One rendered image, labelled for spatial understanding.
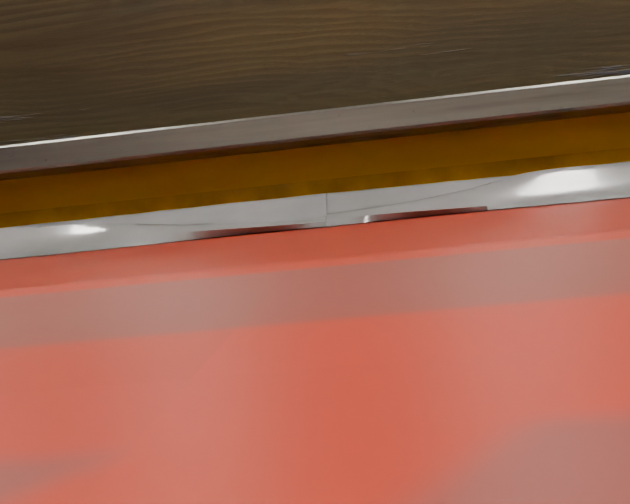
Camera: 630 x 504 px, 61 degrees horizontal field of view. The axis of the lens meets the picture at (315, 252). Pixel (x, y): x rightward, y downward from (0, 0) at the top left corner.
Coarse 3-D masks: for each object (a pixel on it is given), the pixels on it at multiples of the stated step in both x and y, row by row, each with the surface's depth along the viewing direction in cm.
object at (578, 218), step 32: (352, 224) 12; (384, 224) 10; (416, 224) 9; (448, 224) 8; (480, 224) 7; (512, 224) 7; (544, 224) 6; (576, 224) 6; (608, 224) 5; (320, 256) 5; (352, 256) 5
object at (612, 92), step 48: (480, 96) 19; (528, 96) 19; (576, 96) 19; (624, 96) 19; (48, 144) 20; (96, 144) 20; (144, 144) 20; (192, 144) 20; (240, 144) 20; (288, 144) 20
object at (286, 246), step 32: (32, 256) 12; (64, 256) 11; (96, 256) 9; (128, 256) 8; (160, 256) 7; (192, 256) 7; (224, 256) 6; (256, 256) 6; (288, 256) 5; (0, 288) 5
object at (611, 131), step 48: (336, 144) 22; (384, 144) 22; (432, 144) 21; (480, 144) 21; (528, 144) 21; (576, 144) 21; (624, 144) 21; (0, 192) 23; (48, 192) 22; (96, 192) 22; (144, 192) 22; (192, 192) 22
